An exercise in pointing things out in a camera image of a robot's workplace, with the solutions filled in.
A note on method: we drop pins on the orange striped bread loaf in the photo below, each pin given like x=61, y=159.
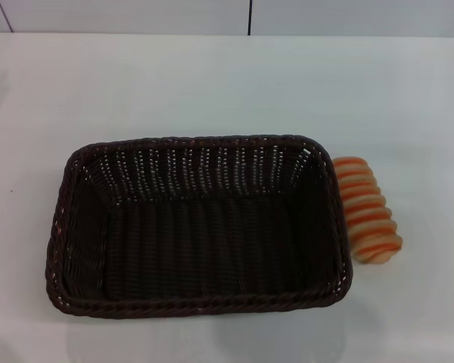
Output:
x=367, y=211

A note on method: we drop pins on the dark brown woven basket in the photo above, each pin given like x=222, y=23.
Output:
x=196, y=242

